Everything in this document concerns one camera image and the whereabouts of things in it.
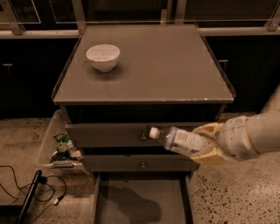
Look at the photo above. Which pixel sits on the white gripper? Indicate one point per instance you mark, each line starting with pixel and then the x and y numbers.
pixel 233 139

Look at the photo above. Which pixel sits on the clear plastic water bottle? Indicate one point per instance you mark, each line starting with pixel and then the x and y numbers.
pixel 181 141

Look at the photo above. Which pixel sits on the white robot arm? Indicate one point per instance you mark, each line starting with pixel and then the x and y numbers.
pixel 264 128

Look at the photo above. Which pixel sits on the brass top drawer knob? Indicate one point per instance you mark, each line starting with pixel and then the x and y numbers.
pixel 143 137

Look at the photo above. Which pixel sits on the grey drawer cabinet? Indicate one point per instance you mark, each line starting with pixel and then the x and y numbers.
pixel 165 74

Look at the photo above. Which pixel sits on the grey bottom drawer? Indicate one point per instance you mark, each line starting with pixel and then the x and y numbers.
pixel 161 197

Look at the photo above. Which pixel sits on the grey drawer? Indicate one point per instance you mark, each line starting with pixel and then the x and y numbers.
pixel 161 197
pixel 132 163
pixel 120 134

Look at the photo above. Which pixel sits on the grey middle drawer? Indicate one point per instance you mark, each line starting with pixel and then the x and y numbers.
pixel 132 163

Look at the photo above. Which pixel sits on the grey top drawer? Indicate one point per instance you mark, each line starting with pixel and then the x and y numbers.
pixel 120 134

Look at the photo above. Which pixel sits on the white ceramic bowl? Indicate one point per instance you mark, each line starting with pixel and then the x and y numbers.
pixel 103 58

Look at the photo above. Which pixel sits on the green snack packet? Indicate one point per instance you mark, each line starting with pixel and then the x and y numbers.
pixel 62 137

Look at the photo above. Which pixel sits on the black bar stand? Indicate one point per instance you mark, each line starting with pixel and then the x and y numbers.
pixel 28 199

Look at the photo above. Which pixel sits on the metal window railing frame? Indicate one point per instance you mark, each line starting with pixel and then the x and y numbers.
pixel 42 19

